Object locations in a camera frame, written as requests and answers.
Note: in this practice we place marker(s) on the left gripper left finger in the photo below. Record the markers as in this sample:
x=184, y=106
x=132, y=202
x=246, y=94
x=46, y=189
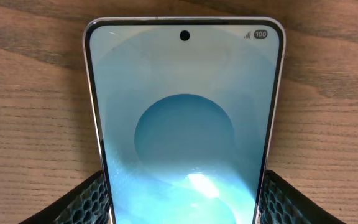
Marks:
x=87, y=203

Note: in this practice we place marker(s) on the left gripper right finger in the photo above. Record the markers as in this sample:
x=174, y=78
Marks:
x=281, y=203

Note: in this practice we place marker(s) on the teal screen smartphone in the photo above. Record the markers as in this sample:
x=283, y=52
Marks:
x=183, y=110

